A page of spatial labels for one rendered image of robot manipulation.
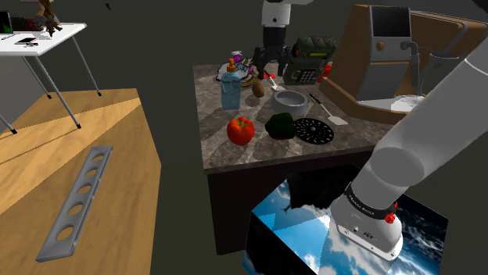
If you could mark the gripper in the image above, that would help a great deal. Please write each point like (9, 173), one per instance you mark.
(274, 37)

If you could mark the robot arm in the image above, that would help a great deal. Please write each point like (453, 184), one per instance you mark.
(430, 129)

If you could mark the dark green device with keypad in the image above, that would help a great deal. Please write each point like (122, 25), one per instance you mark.
(305, 63)

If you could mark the brown potato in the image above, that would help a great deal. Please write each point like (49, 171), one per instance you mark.
(258, 90)

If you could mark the spray bottle purple nozzle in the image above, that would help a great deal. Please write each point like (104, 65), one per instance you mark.
(236, 57)

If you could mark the grey bowl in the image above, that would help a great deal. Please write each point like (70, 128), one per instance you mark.
(289, 102)

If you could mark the blue soap bottle orange pump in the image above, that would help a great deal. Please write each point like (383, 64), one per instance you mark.
(230, 93)

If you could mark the red box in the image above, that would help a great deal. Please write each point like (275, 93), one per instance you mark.
(325, 72)

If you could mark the green bell pepper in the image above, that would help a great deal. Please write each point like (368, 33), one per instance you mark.
(280, 125)

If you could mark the wooden sink unit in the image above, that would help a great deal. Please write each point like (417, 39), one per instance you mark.
(345, 68)

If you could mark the red bell pepper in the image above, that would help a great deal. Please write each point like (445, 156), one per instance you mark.
(241, 131)

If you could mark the black round perforated disc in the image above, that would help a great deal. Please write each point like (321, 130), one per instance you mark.
(314, 131)

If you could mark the grey appliance with dark screen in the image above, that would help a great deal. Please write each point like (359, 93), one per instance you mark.
(385, 49)

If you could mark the robot stand with sky pattern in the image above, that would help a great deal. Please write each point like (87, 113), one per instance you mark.
(305, 228)

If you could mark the white table with grey legs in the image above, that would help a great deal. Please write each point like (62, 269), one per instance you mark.
(57, 38)

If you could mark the light wooden cabinet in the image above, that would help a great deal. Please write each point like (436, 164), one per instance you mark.
(122, 213)

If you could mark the grey rack with five holes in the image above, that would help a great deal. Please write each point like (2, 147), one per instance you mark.
(74, 205)

